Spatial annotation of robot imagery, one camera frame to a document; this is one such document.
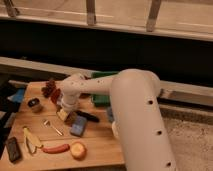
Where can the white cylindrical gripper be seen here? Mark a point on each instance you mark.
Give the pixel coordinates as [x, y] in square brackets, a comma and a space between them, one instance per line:
[69, 104]

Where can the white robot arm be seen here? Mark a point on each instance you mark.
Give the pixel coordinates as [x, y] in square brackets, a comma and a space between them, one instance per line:
[133, 96]

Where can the blue plastic cup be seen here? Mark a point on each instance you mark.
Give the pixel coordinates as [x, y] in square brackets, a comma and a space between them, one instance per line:
[110, 114]

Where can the blue sponge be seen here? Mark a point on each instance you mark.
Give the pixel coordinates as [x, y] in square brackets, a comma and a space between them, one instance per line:
[78, 127]

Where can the brown grape bunch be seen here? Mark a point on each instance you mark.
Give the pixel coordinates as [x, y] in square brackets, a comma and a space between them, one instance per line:
[49, 87]

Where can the wooden table board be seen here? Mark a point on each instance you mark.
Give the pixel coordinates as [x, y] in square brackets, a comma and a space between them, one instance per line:
[102, 148]

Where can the small dark lidded jar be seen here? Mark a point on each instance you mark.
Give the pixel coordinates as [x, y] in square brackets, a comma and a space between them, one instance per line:
[35, 105]

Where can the red sausage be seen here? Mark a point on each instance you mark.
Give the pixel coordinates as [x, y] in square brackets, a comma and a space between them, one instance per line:
[58, 149]

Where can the green plastic bin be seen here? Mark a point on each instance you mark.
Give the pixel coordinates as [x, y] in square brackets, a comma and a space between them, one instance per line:
[101, 100]

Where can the yellow red apple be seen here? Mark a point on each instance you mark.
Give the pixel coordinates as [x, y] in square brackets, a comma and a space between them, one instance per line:
[78, 150]

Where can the yellow banana peel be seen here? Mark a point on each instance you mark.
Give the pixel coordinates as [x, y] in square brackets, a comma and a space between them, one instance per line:
[31, 141]

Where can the blue cloth at edge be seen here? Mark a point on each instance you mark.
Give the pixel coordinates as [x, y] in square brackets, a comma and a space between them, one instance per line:
[18, 96]

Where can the black rectangular block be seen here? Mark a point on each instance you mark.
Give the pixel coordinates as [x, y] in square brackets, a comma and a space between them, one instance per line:
[13, 149]

